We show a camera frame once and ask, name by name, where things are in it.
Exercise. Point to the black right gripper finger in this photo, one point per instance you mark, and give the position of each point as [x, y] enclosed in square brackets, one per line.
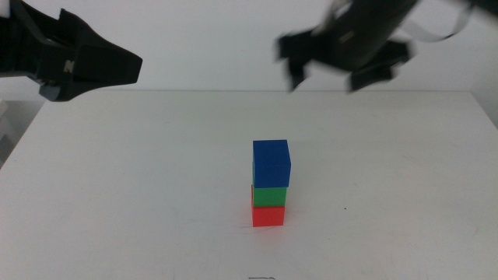
[373, 74]
[297, 50]

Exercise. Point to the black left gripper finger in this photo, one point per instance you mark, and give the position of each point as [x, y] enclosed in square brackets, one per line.
[109, 64]

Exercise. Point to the blue cube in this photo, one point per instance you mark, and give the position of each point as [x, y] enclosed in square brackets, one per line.
[271, 163]

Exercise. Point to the green cube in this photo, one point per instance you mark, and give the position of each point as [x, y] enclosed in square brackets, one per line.
[270, 196]

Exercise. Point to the red cube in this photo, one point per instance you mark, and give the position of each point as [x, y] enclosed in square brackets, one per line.
[268, 217]

